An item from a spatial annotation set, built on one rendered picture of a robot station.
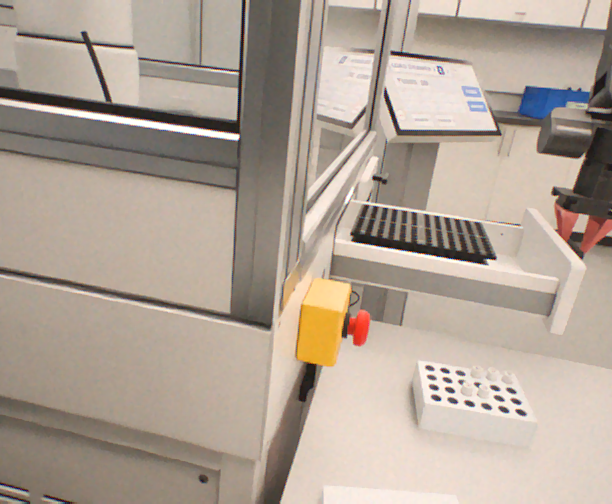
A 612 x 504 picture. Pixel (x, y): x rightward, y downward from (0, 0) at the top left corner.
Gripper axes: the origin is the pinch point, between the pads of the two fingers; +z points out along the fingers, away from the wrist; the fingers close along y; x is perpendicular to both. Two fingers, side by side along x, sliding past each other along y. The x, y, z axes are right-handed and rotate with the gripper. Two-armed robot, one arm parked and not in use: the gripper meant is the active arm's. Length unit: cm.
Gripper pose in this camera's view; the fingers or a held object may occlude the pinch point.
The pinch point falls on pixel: (571, 248)
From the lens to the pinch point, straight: 90.8
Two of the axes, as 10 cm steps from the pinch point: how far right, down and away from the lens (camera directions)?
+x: -2.2, 3.2, -9.2
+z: -1.4, 9.2, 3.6
